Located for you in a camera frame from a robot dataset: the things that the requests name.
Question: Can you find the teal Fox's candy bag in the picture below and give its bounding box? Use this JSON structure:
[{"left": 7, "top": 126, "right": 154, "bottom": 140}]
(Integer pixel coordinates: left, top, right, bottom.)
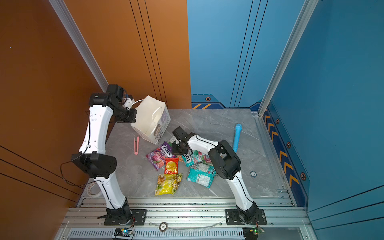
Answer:
[{"left": 182, "top": 151, "right": 213, "bottom": 167}]

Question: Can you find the purple Fox's candy bag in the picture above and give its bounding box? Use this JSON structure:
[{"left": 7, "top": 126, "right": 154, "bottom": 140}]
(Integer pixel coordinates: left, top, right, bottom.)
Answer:
[{"left": 146, "top": 142, "right": 175, "bottom": 171}]

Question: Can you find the white paper bag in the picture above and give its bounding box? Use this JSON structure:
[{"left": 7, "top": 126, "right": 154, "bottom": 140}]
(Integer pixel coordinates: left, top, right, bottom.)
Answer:
[{"left": 131, "top": 96, "right": 171, "bottom": 145}]

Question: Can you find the teal white candy bag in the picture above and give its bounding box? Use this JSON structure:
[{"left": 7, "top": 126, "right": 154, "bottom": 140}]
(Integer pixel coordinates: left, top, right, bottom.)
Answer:
[{"left": 187, "top": 163, "right": 216, "bottom": 189}]

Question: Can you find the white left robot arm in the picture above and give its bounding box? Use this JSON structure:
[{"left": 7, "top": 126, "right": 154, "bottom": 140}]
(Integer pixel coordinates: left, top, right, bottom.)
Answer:
[{"left": 71, "top": 85, "right": 137, "bottom": 225}]

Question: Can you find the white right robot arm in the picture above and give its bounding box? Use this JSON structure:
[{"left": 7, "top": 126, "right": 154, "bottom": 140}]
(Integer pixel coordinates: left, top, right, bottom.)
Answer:
[{"left": 172, "top": 127, "right": 262, "bottom": 225}]

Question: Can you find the yellow snack bag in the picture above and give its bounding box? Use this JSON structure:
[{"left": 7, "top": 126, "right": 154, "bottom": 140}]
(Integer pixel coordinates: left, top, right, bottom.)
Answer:
[{"left": 155, "top": 174, "right": 183, "bottom": 196}]

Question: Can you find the red yellow snack packet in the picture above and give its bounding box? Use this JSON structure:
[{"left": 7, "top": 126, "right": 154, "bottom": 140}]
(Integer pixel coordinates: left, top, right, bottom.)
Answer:
[{"left": 165, "top": 158, "right": 179, "bottom": 175}]

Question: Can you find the pink utility knife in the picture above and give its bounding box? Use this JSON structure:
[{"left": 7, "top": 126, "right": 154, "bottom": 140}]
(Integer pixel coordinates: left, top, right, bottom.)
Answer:
[{"left": 134, "top": 137, "right": 140, "bottom": 155}]

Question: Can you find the blue cylinder tool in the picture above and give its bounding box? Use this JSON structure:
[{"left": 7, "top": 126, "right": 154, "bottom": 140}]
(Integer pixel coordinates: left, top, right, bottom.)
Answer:
[{"left": 233, "top": 124, "right": 242, "bottom": 153}]

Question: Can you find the clear tape roll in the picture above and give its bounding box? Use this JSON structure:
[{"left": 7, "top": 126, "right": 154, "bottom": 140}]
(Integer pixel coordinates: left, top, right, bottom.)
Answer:
[{"left": 86, "top": 183, "right": 103, "bottom": 198}]

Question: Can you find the green circuit board left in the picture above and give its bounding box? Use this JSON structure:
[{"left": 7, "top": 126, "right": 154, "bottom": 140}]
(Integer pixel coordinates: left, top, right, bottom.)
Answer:
[{"left": 113, "top": 228, "right": 135, "bottom": 240}]

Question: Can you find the green circuit board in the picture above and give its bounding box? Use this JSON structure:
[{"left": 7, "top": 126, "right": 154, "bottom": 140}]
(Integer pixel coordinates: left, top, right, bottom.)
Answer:
[
  {"left": 242, "top": 227, "right": 265, "bottom": 240},
  {"left": 113, "top": 228, "right": 135, "bottom": 240}
]

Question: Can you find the green circuit board right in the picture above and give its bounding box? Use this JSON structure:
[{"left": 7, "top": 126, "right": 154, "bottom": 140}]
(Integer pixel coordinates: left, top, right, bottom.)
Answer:
[{"left": 242, "top": 227, "right": 265, "bottom": 240}]

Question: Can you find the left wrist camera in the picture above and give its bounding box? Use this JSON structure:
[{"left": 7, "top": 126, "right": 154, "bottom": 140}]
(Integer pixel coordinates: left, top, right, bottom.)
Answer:
[{"left": 123, "top": 98, "right": 135, "bottom": 109}]

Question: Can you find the aluminium rail frame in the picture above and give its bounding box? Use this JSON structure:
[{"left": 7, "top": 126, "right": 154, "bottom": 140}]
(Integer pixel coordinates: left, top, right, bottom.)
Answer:
[{"left": 55, "top": 192, "right": 316, "bottom": 240}]

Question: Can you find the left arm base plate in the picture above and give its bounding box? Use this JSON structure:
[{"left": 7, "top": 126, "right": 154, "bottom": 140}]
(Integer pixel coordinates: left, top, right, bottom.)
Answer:
[{"left": 98, "top": 209, "right": 147, "bottom": 226}]

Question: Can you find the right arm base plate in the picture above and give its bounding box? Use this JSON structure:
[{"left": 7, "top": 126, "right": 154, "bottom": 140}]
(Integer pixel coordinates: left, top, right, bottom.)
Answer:
[{"left": 225, "top": 209, "right": 268, "bottom": 226}]

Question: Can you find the aluminium corner post left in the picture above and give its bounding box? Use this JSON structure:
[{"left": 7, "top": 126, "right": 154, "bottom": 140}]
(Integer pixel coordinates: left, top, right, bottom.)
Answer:
[{"left": 49, "top": 0, "right": 108, "bottom": 92}]

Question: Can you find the aluminium corner post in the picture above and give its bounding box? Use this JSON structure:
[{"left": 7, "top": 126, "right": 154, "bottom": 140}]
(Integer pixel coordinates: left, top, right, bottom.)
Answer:
[
  {"left": 49, "top": 0, "right": 108, "bottom": 92},
  {"left": 258, "top": 0, "right": 319, "bottom": 117}
]

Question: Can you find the aluminium corner post right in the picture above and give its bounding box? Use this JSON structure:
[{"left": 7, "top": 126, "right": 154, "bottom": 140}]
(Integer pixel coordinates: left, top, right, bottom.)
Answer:
[{"left": 258, "top": 0, "right": 319, "bottom": 117}]

